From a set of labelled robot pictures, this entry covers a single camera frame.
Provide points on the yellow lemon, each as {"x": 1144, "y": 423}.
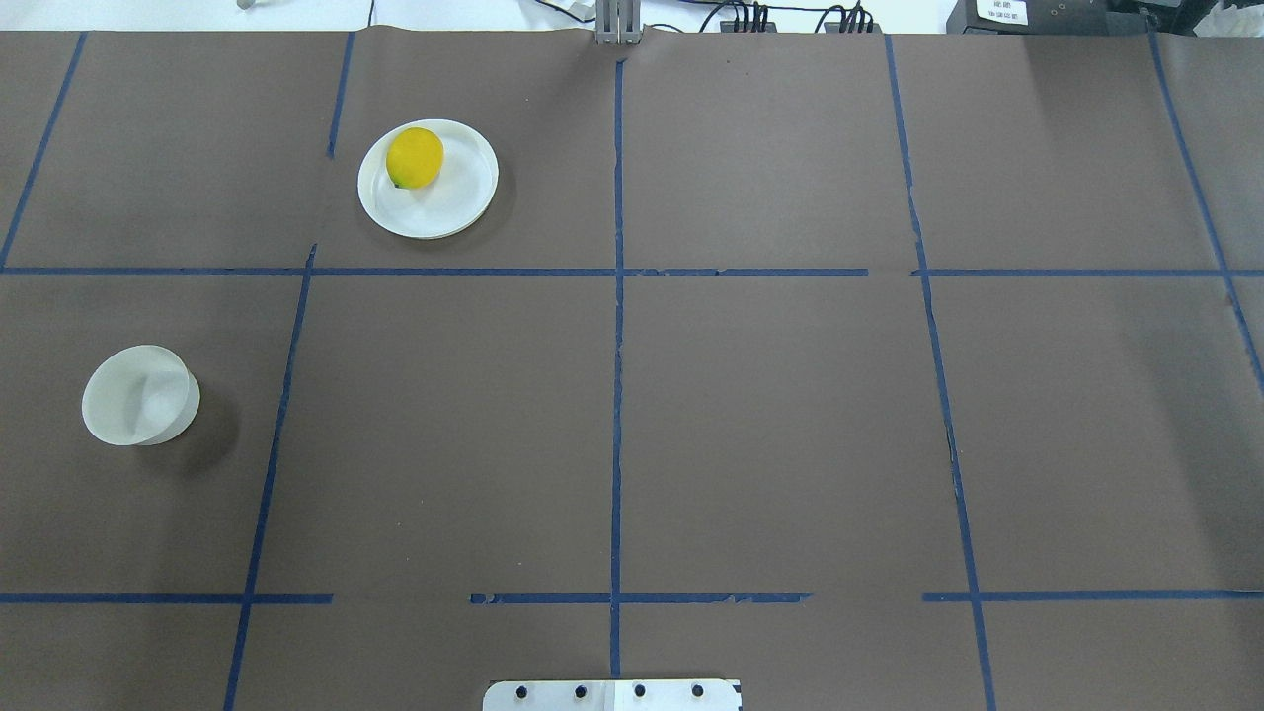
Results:
{"x": 414, "y": 158}

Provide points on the white round plate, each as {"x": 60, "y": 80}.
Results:
{"x": 461, "y": 192}

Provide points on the white metal mounting plate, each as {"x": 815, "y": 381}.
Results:
{"x": 615, "y": 694}

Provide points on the white plastic bowl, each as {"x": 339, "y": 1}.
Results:
{"x": 141, "y": 396}

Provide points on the brown paper table cover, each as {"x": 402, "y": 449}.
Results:
{"x": 873, "y": 372}

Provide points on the black power strip left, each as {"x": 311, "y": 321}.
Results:
{"x": 748, "y": 19}

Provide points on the black power strip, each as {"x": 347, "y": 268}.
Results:
{"x": 847, "y": 20}
{"x": 748, "y": 19}

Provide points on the black power strip right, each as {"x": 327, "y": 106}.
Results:
{"x": 847, "y": 20}

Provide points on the black device box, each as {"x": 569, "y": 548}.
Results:
{"x": 1044, "y": 18}

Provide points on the grey metal bracket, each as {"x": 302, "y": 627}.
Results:
{"x": 618, "y": 22}

